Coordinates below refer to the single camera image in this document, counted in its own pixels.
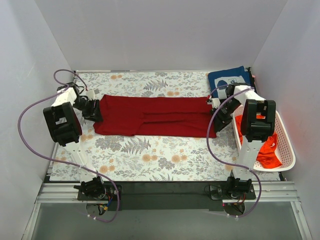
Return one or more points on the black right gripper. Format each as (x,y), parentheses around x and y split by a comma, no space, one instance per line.
(220,117)

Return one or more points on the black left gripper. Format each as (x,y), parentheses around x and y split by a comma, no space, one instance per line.
(92,110)

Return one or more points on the dark red t-shirt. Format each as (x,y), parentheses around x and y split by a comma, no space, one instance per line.
(155,116)

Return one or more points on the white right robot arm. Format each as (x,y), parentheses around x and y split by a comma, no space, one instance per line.
(257,125)

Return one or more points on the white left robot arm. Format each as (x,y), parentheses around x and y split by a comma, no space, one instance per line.
(65,129)

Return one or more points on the floral patterned table cloth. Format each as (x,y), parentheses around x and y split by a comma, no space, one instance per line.
(156,158)

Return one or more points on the black folded t-shirt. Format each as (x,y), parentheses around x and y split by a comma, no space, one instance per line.
(253,80)

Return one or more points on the orange t-shirt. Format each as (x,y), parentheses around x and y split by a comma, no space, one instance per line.
(266,155)

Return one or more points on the white plastic laundry basket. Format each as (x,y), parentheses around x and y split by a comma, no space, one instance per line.
(283,151)

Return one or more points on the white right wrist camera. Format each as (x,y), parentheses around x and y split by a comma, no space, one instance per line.
(214,102)

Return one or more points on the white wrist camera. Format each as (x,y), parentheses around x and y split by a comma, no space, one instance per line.
(91,94)
(214,102)

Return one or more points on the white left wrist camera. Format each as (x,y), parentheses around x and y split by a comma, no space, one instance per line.
(91,94)

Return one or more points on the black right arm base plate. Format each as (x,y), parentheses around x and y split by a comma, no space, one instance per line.
(219,190)

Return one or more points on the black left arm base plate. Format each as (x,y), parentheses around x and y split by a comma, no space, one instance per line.
(107,192)

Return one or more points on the aluminium frame rail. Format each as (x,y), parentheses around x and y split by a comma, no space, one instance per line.
(271,191)

